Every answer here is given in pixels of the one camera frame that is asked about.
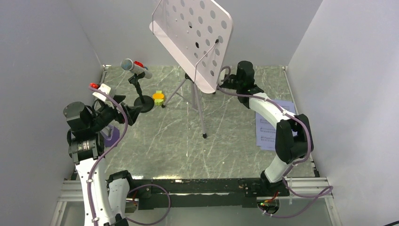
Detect purple cable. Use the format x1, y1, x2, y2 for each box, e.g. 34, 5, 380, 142
87, 86, 171, 226
216, 66, 334, 219

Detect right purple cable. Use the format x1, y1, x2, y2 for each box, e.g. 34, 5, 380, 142
216, 66, 334, 219

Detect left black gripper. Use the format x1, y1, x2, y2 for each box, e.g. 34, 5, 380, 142
89, 95, 143, 131

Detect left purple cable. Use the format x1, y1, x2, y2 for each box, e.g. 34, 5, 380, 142
87, 86, 171, 226

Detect silver toy microphone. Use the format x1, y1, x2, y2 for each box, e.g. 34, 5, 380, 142
120, 58, 152, 79

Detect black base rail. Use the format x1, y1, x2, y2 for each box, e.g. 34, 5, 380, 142
123, 178, 289, 210

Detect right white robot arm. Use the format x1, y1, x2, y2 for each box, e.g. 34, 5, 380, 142
217, 61, 314, 195

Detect purple metronome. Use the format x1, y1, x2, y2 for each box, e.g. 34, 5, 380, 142
100, 124, 120, 147

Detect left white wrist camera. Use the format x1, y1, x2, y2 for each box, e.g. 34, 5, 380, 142
89, 83, 116, 102

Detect orange green toy block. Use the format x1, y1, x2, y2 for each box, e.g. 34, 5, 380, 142
152, 90, 166, 106

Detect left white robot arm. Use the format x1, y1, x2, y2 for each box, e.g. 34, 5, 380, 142
63, 95, 141, 226

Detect lilac tripod music stand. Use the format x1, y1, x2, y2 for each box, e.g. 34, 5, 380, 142
149, 0, 233, 138

